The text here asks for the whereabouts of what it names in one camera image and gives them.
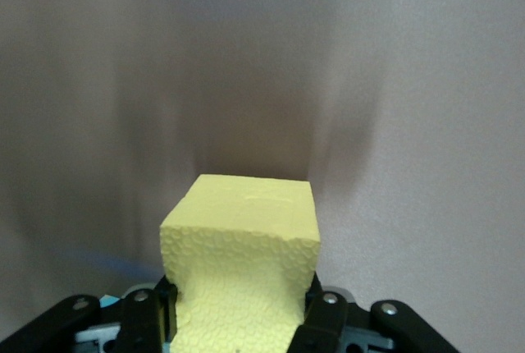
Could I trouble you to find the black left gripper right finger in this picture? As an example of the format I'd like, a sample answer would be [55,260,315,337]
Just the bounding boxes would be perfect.
[286,277,349,353]

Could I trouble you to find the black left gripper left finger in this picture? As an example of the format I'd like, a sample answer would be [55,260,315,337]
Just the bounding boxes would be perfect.
[118,275,180,353]

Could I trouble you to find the yellow foam cube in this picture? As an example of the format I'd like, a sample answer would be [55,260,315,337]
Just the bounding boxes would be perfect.
[158,173,321,353]

